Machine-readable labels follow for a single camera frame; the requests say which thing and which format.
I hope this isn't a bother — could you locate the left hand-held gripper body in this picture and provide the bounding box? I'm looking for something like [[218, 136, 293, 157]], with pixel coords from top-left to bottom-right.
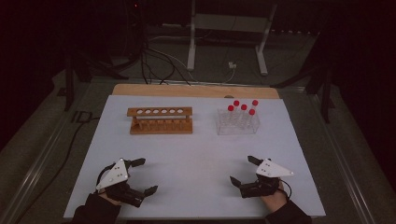
[[95, 157, 148, 208]]

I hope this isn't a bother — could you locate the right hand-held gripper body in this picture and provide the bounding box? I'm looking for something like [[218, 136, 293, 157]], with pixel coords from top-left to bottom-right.
[[239, 158, 295, 199]]

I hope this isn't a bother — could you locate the clear plastic test tube rack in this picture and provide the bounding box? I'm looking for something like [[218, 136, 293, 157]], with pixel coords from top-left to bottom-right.
[[216, 106, 262, 136]]

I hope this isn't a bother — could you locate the wooden test tube rack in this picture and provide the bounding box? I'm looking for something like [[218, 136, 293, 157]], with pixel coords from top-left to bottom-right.
[[126, 106, 193, 135]]

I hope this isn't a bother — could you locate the person's left hand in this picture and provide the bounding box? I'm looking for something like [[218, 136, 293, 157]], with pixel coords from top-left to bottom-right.
[[97, 188, 124, 207]]

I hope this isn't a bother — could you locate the person's right hand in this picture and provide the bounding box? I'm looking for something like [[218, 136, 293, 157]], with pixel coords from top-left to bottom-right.
[[260, 181, 290, 214]]

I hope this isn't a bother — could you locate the white table mat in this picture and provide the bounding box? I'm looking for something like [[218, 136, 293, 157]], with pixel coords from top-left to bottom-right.
[[63, 94, 327, 220]]

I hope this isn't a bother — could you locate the black tripod stand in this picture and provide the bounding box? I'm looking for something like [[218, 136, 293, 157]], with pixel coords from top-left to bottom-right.
[[270, 31, 336, 124], [56, 46, 130, 112]]

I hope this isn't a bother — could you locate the grey metal stand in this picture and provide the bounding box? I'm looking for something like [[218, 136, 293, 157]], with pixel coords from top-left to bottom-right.
[[186, 0, 278, 77]]

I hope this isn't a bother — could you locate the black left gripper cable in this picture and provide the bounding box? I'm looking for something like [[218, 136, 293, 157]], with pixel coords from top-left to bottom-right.
[[95, 162, 117, 188]]

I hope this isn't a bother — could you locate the long black floor cable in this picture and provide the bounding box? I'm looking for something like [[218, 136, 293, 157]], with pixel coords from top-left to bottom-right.
[[13, 116, 101, 224]]

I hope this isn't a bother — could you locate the aluminium floor rail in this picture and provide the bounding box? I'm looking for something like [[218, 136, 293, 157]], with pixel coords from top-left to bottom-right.
[[0, 80, 94, 224], [307, 92, 378, 224]]

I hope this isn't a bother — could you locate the white floor cable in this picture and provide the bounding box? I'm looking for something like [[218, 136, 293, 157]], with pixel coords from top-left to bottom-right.
[[148, 35, 236, 84]]

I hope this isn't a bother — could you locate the black floor cable bundle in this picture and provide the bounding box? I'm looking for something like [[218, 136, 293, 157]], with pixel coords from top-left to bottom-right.
[[139, 40, 191, 86]]

